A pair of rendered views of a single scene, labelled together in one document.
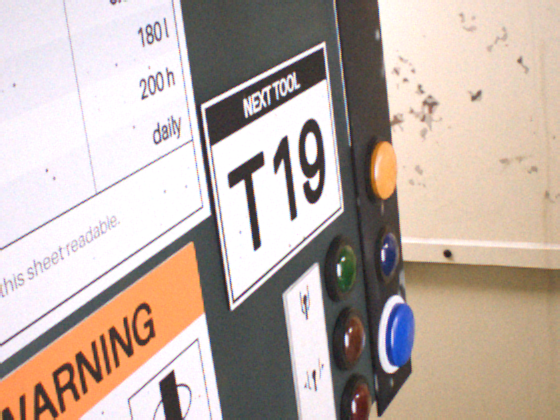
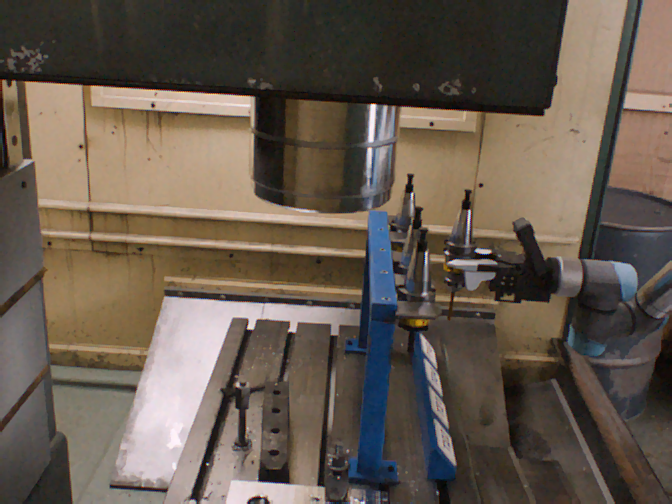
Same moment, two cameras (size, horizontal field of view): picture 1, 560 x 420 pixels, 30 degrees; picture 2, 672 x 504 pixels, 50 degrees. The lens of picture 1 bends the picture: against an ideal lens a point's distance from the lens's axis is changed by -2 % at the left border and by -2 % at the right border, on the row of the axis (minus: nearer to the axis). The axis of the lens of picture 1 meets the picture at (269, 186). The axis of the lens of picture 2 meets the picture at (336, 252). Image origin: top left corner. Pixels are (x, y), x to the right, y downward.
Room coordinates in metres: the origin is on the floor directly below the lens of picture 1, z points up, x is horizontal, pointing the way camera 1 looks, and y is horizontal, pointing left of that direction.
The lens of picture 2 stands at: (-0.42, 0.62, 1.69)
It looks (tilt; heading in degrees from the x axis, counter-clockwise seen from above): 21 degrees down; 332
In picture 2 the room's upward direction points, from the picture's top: 4 degrees clockwise
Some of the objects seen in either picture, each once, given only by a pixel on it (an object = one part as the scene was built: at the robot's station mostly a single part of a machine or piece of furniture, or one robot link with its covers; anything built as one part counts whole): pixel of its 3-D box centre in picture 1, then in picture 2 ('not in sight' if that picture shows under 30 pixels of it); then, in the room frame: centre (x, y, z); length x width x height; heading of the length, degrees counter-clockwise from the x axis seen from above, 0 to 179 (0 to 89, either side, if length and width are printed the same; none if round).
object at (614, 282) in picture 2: not in sight; (603, 281); (0.50, -0.46, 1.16); 0.11 x 0.08 x 0.09; 62
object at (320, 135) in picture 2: not in sight; (324, 139); (0.28, 0.27, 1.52); 0.16 x 0.16 x 0.12
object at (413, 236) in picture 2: not in sight; (414, 245); (0.57, -0.06, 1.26); 0.04 x 0.04 x 0.07
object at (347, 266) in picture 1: (344, 269); not in sight; (0.40, -0.03, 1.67); 0.02 x 0.01 x 0.02; 152
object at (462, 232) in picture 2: not in sight; (463, 225); (0.63, -0.21, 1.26); 0.04 x 0.04 x 0.07
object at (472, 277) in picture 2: not in sight; (471, 275); (0.59, -0.21, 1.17); 0.09 x 0.03 x 0.06; 75
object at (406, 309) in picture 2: not in sight; (418, 310); (0.43, 0.02, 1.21); 0.07 x 0.05 x 0.01; 62
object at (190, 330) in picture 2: not in sight; (320, 413); (0.85, -0.04, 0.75); 0.89 x 0.70 x 0.26; 62
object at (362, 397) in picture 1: (358, 405); not in sight; (0.40, -0.03, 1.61); 0.02 x 0.01 x 0.02; 152
